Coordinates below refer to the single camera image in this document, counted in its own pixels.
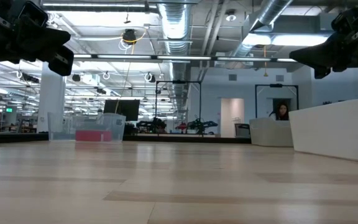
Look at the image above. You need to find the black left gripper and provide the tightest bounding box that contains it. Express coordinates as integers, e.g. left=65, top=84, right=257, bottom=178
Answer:
left=0, top=0, right=75, bottom=77

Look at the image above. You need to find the red rectangular block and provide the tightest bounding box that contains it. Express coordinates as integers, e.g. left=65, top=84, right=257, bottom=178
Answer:
left=75, top=129, right=105, bottom=142

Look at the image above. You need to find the ceiling light panel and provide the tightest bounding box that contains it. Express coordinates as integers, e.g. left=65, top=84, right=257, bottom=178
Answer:
left=242, top=32, right=331, bottom=47

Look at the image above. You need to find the white square column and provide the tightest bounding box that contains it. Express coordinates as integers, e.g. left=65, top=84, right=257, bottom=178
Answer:
left=37, top=62, right=67, bottom=134

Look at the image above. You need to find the person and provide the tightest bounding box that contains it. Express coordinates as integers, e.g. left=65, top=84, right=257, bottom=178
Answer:
left=268, top=101, right=291, bottom=121

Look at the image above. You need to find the white plastic bin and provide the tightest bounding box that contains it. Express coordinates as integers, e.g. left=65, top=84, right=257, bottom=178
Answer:
left=288, top=98, right=358, bottom=164

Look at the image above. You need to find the clear plastic bin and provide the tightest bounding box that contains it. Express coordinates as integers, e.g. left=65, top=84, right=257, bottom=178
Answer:
left=47, top=112, right=127, bottom=142

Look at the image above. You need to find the black monitor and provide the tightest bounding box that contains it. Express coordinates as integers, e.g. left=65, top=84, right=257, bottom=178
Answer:
left=103, top=99, right=140, bottom=122

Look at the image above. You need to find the black office chair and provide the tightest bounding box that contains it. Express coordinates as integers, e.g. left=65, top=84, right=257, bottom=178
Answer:
left=234, top=123, right=251, bottom=139

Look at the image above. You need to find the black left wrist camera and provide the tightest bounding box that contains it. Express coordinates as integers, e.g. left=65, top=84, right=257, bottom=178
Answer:
left=19, top=0, right=48, bottom=28

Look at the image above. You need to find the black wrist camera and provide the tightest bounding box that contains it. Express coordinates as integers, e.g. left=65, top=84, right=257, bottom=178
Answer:
left=19, top=0, right=48, bottom=28
left=331, top=9, right=358, bottom=35

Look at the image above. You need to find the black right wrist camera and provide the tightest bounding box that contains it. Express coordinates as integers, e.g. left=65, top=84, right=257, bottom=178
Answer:
left=331, top=9, right=358, bottom=35

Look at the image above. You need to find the silver ventilation duct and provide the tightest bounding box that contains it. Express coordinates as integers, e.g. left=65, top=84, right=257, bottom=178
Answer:
left=157, top=0, right=196, bottom=110
left=228, top=0, right=293, bottom=60

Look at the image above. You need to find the black station frame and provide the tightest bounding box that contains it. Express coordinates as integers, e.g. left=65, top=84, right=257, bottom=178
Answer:
left=155, top=80, right=203, bottom=135
left=254, top=83, right=300, bottom=110

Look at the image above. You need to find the black overhead camera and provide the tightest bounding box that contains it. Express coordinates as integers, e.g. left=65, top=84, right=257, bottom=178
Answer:
left=122, top=28, right=137, bottom=45

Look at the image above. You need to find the black aluminium table frame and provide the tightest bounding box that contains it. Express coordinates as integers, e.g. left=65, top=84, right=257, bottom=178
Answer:
left=0, top=132, right=252, bottom=144

